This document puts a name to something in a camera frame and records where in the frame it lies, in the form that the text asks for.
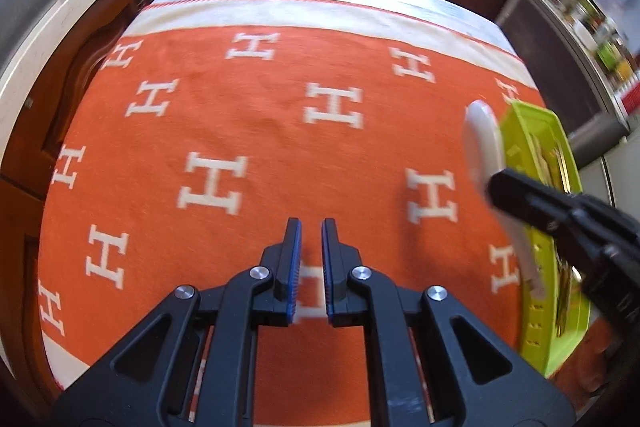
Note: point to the grey refrigerator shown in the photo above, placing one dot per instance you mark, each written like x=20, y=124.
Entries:
x=620, y=172

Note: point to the white ceramic spoon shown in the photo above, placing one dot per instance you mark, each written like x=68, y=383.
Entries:
x=482, y=142

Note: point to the green plastic utensil tray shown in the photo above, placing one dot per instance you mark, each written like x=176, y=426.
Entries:
x=520, y=142

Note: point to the white kitchen countertop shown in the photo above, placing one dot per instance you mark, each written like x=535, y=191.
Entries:
x=45, y=42

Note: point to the orange patterned blanket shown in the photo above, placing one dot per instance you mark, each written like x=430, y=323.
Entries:
x=250, y=107

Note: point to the green-labelled oil bottle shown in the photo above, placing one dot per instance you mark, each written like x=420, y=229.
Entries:
x=610, y=54

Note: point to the frosted-door metal cabinet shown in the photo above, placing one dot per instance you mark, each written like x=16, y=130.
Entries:
x=550, y=57

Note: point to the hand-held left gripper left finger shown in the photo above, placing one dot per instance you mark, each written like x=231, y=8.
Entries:
x=296, y=257

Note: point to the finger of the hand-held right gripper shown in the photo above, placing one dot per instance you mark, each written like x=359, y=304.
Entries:
x=525, y=197

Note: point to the pile of chopsticks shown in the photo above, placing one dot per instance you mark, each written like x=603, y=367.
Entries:
x=550, y=162

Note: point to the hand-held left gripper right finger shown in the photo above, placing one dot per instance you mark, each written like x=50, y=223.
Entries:
x=327, y=257

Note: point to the red-labelled white container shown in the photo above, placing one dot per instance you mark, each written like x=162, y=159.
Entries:
x=630, y=99

